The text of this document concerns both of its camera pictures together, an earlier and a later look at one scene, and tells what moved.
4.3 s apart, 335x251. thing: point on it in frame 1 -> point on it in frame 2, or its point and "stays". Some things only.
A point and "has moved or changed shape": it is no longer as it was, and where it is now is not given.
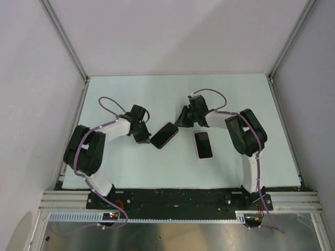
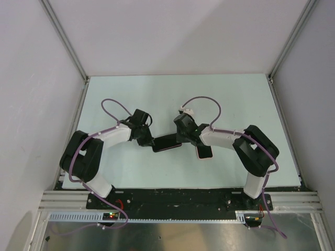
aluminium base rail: x=281 y=201 stays
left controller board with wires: x=112 y=216 stays
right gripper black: x=181 y=121 -> x=178 y=138
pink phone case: x=196 y=145 stays
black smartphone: x=164 y=136 has moved or changed shape
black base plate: x=182 y=202 stays
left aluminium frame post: x=66 y=38 stays
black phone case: x=164 y=135 -> x=165 y=143
